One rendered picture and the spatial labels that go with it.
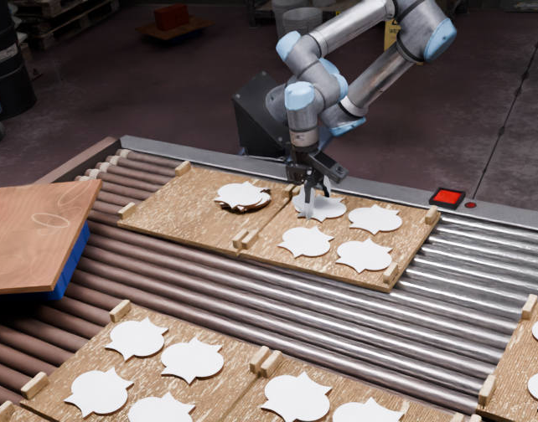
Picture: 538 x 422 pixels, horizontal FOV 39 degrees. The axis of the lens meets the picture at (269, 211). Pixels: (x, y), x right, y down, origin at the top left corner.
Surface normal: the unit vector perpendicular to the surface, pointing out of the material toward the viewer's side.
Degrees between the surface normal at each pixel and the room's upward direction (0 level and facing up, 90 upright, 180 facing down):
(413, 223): 0
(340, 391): 0
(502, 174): 0
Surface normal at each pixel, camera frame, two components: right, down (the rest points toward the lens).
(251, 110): 0.57, -0.49
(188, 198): -0.12, -0.85
